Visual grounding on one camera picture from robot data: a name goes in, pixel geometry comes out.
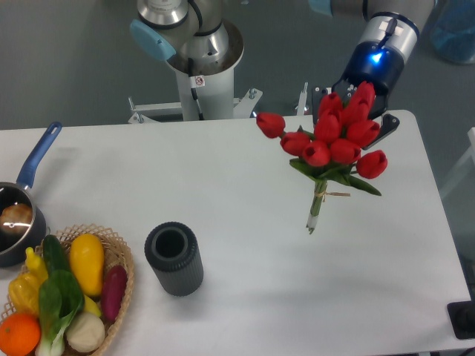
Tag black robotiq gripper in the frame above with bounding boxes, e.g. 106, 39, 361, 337
311, 42, 404, 151

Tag red tulip bouquet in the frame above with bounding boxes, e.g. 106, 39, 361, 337
256, 81, 388, 234

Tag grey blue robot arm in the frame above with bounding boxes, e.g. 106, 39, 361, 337
130, 1, 436, 139

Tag blue transparent container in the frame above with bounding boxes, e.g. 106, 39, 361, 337
430, 0, 474, 65

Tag dark grey ribbed vase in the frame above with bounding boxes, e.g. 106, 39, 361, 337
144, 222, 204, 297

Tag black device at edge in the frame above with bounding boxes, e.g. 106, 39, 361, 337
447, 301, 474, 340

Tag woven wicker basket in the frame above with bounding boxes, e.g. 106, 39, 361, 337
1, 225, 134, 355

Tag purple eggplant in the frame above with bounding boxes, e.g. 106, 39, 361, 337
100, 265, 128, 322

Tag yellow squash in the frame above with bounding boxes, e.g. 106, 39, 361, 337
70, 234, 105, 297

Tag yellow banana tip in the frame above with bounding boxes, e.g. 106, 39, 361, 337
83, 295, 102, 317

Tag dark green cucumber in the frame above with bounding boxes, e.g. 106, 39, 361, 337
42, 234, 71, 275

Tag green bok choy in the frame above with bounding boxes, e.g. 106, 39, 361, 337
35, 270, 84, 355

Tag beige garlic bulb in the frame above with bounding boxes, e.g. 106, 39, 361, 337
66, 312, 105, 353

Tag brown bread bun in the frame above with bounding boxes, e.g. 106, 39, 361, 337
1, 203, 33, 235

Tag small yellow gourd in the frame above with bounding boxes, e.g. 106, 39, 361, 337
25, 247, 48, 283

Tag yellow bell pepper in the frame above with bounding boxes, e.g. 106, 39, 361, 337
8, 272, 40, 317

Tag orange fruit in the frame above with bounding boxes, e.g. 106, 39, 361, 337
1, 313, 41, 355

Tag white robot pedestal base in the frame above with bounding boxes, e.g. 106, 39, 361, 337
128, 68, 263, 124

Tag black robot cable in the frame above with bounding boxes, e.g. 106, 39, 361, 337
188, 57, 205, 121

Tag blue handled saucepan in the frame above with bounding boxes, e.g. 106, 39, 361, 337
1, 122, 62, 268

